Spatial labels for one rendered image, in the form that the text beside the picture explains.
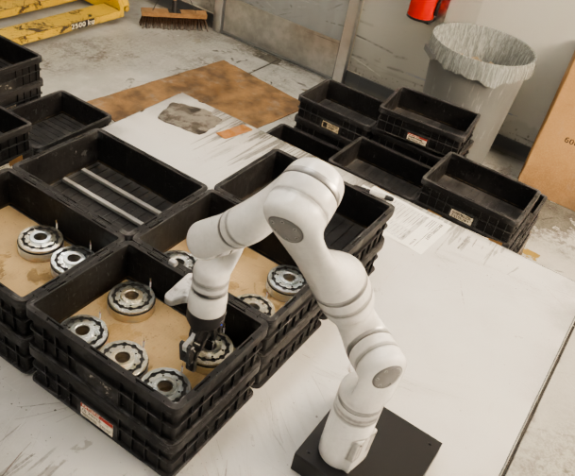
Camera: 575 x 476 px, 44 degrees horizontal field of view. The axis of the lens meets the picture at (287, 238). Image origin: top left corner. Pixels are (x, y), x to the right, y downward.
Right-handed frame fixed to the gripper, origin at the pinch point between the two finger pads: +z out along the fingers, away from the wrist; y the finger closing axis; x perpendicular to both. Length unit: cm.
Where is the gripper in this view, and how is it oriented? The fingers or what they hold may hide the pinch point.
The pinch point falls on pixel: (199, 355)
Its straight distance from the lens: 147.8
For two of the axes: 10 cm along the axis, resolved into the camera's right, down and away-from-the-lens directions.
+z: -1.7, 7.8, 6.0
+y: 4.7, -4.7, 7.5
